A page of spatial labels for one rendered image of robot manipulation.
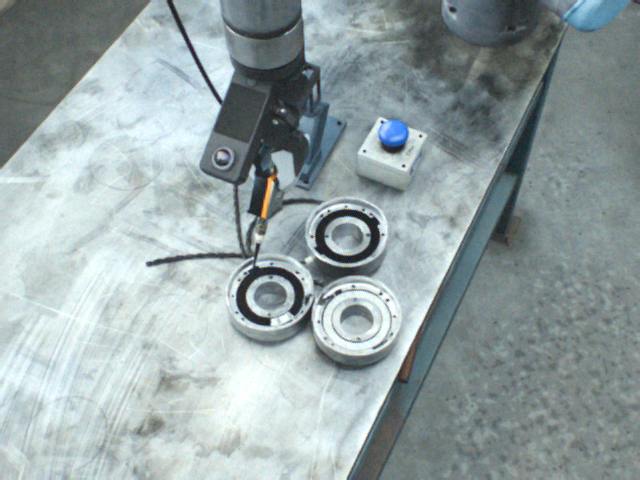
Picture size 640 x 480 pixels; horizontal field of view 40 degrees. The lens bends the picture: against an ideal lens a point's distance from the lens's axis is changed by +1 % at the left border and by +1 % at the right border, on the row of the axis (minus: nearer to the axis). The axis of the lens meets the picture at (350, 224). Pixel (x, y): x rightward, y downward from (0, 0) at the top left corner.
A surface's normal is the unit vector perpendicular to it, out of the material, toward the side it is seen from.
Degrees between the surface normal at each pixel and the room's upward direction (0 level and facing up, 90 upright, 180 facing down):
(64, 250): 0
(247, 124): 31
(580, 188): 0
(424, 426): 0
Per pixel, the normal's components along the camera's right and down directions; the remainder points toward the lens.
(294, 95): 0.01, -0.56
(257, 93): -0.20, -0.09
